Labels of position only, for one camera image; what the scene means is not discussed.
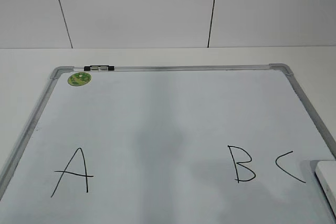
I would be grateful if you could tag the green round magnet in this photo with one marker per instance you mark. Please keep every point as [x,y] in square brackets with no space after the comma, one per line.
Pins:
[79,79]

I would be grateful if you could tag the white whiteboard eraser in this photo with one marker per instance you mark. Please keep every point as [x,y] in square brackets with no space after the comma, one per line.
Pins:
[326,175]

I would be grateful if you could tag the black silver marker clip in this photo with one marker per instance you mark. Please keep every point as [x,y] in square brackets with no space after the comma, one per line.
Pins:
[98,68]

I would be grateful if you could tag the white board with aluminium frame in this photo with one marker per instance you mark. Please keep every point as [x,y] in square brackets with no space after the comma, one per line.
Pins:
[212,144]

